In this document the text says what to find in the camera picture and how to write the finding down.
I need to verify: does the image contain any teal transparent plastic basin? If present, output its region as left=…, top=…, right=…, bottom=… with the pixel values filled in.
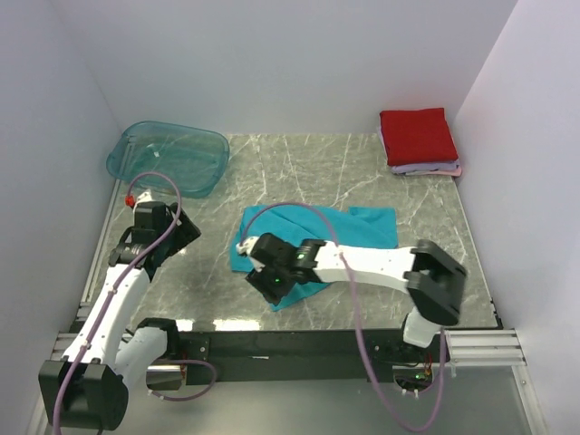
left=106, top=121, right=230, bottom=198

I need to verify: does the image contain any teal t-shirt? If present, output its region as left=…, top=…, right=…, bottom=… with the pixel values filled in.
left=229, top=205, right=400, bottom=313

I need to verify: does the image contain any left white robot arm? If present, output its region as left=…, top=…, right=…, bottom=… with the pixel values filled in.
left=38, top=200, right=201, bottom=433

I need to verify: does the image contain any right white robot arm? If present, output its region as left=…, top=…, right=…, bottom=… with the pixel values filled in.
left=236, top=233, right=468, bottom=362

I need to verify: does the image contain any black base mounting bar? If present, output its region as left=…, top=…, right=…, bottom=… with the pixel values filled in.
left=179, top=330, right=404, bottom=387

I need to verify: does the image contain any folded lavender t-shirt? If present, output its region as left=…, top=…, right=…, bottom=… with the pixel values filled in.
left=379, top=128, right=460, bottom=175

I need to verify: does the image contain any folded red t-shirt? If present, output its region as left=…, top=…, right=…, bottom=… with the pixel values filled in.
left=380, top=108, right=459, bottom=166

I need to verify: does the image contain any folded pink t-shirt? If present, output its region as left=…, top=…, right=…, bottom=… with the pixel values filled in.
left=405, top=166, right=462, bottom=178

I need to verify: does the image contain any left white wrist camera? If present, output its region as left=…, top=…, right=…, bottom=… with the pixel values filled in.
left=124, top=190, right=153, bottom=210

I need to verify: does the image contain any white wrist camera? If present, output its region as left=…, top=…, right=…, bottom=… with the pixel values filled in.
left=236, top=237, right=259, bottom=256
left=124, top=190, right=153, bottom=210

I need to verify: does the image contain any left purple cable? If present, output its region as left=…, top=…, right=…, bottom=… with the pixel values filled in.
left=52, top=171, right=219, bottom=435

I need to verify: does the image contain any purple cable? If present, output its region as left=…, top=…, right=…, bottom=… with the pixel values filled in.
left=52, top=171, right=219, bottom=435
left=239, top=202, right=448, bottom=431

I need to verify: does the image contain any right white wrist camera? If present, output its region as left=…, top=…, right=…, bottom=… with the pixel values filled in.
left=236, top=237, right=259, bottom=256

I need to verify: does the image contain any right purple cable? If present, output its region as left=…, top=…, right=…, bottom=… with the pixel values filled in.
left=239, top=202, right=448, bottom=431

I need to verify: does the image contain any aluminium rail frame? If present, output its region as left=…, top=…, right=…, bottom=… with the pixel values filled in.
left=36, top=328, right=526, bottom=430

